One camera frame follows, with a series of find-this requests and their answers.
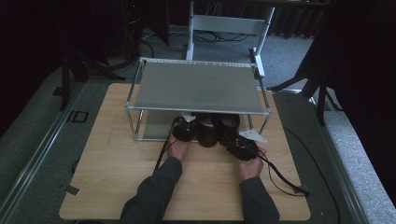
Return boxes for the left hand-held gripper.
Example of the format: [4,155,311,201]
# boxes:
[171,113,197,143]

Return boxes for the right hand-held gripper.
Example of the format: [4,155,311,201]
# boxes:
[226,129,268,162]

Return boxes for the black leather shoe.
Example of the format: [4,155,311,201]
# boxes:
[218,113,243,147]
[195,113,220,148]

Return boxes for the metal shoe rack grey shelves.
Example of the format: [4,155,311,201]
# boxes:
[124,56,273,143]

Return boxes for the person's left hand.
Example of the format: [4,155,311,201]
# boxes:
[166,133,191,163]

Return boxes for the person's right hand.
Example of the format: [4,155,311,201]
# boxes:
[238,147,268,182]

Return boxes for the black tripod stand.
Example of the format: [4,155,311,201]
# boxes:
[58,46,126,112]
[266,54,344,126]

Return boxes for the black tape strip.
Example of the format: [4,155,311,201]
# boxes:
[59,184,81,197]

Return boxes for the left hand-held gripper cable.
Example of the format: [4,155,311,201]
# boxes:
[152,119,178,175]

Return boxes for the hand-held gripper cable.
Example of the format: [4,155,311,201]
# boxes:
[152,119,178,175]
[256,152,312,198]

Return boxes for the right hand-held gripper cable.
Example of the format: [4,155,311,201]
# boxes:
[256,152,312,198]

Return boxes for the bundle of floor cables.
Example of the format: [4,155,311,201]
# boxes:
[139,28,251,45]

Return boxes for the metal floor rail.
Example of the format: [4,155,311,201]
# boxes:
[309,95,372,224]
[0,82,86,220]

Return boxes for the black floor bracket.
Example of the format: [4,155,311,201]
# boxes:
[66,109,90,124]

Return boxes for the white metal frame stand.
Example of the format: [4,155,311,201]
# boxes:
[185,0,276,79]

